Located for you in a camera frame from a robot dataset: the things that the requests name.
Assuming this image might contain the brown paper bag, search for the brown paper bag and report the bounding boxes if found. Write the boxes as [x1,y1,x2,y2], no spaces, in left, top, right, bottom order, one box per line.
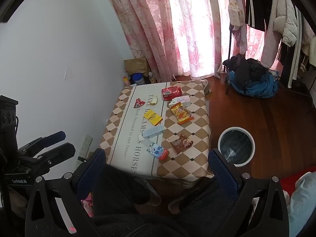
[123,57,151,79]

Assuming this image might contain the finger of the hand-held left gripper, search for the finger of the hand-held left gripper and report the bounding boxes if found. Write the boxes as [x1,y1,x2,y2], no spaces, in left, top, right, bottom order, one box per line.
[18,131,67,155]
[37,143,76,166]

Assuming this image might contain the white puffer jacket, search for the white puffer jacket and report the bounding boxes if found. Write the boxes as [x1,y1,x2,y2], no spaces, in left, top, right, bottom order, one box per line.
[273,0,305,47]

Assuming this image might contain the brown torn wrapper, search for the brown torn wrapper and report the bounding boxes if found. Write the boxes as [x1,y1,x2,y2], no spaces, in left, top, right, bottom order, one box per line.
[169,133,194,153]

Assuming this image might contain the orange snack packet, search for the orange snack packet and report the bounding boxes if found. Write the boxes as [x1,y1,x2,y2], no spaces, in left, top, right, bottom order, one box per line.
[169,102,195,125]

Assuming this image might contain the yellow small box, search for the yellow small box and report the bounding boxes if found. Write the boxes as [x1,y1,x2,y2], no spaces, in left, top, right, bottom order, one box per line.
[144,110,163,126]

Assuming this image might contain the white round trash bin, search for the white round trash bin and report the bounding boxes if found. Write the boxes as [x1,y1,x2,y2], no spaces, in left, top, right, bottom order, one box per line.
[217,127,255,167]

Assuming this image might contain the person's dark trousers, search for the person's dark trousers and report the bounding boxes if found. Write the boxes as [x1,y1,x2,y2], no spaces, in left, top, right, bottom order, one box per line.
[90,164,239,237]

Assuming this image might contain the blue and red milk carton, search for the blue and red milk carton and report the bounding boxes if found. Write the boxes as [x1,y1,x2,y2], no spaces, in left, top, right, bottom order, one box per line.
[148,142,170,161]

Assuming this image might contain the light blue long box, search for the light blue long box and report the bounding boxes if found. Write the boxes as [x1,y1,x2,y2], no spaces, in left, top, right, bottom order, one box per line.
[142,125,165,139]

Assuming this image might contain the dark striped hanging trousers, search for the dark striped hanging trousers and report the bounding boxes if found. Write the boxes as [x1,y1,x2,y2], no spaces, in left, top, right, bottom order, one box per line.
[279,12,312,89]

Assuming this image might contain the black garment pile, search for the black garment pile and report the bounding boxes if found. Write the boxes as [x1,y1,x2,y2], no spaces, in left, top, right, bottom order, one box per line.
[222,54,268,89]

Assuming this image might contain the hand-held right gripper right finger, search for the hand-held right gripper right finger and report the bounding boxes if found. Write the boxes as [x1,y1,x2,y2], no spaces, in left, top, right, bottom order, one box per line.
[208,149,290,237]

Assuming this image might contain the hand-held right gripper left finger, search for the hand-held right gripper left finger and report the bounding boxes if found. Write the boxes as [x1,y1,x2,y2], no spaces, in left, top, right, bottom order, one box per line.
[25,149,106,237]

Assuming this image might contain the cream hanging garment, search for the cream hanging garment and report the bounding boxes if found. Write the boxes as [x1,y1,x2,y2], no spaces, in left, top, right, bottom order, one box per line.
[228,0,248,55]

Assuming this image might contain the white tissue pack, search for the white tissue pack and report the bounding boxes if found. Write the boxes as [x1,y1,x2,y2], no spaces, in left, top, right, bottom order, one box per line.
[169,95,191,107]

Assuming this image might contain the pink printed item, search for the pink printed item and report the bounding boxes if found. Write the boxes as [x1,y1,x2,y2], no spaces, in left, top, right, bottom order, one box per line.
[80,192,96,218]

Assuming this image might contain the checkered brown tablecloth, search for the checkered brown tablecloth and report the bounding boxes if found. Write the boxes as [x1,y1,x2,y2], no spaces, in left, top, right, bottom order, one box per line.
[99,79,215,182]

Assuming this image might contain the white wall outlet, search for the white wall outlet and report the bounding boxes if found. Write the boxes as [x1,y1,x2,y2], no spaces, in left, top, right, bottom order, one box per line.
[80,134,93,154]

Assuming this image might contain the pale fluffy cloth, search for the pale fluffy cloth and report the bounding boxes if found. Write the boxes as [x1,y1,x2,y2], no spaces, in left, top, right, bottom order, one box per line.
[286,171,316,237]

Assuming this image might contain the blue and white tub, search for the blue and white tub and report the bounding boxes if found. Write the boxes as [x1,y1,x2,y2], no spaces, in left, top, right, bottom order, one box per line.
[132,73,146,86]

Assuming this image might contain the black white-striped hanging jacket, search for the black white-striped hanging jacket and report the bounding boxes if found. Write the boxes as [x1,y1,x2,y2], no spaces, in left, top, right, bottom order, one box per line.
[244,0,272,32]

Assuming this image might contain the red drink can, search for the red drink can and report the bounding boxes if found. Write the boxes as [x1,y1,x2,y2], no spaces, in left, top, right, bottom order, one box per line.
[161,86,183,101]

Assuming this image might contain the pink fluffy hanging robe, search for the pink fluffy hanging robe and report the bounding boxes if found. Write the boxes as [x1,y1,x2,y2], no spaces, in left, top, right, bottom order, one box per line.
[261,0,284,70]

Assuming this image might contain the sheer pink curtain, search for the sheer pink curtain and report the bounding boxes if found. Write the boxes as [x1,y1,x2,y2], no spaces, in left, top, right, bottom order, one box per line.
[168,0,264,79]

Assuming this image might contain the red cloth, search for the red cloth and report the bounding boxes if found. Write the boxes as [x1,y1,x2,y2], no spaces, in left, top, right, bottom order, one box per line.
[280,171,316,194]

